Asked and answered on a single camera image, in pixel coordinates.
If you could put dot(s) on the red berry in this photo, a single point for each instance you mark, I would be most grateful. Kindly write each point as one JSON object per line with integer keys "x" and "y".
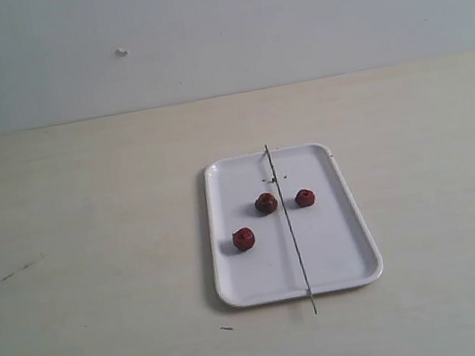
{"x": 243, "y": 239}
{"x": 305, "y": 198}
{"x": 266, "y": 203}

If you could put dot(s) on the thin metal skewer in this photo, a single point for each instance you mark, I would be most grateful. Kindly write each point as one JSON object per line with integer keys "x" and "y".
{"x": 275, "y": 180}

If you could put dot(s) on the white rectangular plastic tray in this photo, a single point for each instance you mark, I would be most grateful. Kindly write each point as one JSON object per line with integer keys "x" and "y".
{"x": 338, "y": 249}

